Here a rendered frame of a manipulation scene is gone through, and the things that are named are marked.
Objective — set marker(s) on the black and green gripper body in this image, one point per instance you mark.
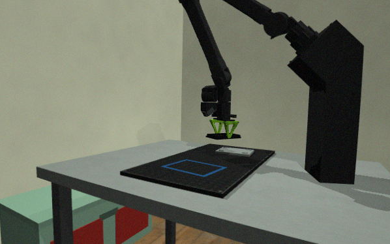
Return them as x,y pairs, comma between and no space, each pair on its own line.
225,117

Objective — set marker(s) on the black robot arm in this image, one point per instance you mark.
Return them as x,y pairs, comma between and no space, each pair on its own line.
298,34

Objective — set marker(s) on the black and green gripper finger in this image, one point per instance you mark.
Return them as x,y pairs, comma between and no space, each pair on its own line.
213,121
226,123

